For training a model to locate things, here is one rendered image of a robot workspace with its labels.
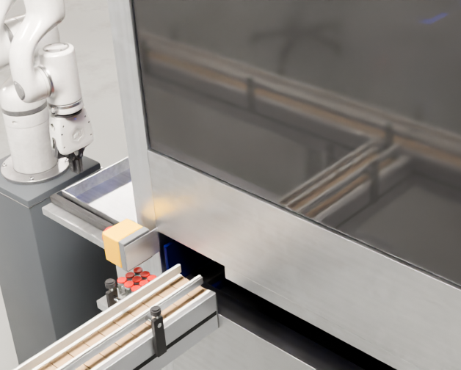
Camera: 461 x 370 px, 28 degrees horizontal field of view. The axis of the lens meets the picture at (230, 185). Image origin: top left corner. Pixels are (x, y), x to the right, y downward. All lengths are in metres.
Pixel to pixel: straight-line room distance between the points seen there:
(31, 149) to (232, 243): 0.87
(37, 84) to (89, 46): 3.45
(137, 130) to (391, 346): 0.65
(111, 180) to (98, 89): 2.65
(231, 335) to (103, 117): 2.92
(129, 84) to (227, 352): 0.60
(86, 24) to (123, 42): 4.18
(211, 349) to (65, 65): 0.73
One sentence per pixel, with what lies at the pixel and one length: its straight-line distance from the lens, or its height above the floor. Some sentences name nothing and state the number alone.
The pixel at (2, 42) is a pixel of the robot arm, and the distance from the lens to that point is 2.34.
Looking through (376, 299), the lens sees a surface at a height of 1.11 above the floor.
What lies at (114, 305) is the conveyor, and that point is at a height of 0.97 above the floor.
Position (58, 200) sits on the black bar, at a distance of 2.33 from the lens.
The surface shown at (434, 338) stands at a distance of 1.54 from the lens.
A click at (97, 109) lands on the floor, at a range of 4.82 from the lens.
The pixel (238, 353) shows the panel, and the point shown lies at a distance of 1.95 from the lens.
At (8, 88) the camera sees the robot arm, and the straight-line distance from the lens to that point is 2.44.
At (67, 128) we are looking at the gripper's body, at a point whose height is 1.08.
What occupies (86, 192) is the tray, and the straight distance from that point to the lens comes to 2.37.
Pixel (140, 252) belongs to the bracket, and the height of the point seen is 0.99.
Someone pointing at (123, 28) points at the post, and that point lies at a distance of 1.75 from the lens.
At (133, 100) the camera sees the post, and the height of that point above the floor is 1.31.
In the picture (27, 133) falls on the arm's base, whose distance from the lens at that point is 2.46.
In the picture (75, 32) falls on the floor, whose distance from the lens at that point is 5.85.
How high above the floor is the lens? 2.09
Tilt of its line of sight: 31 degrees down
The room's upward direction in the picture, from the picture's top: 4 degrees counter-clockwise
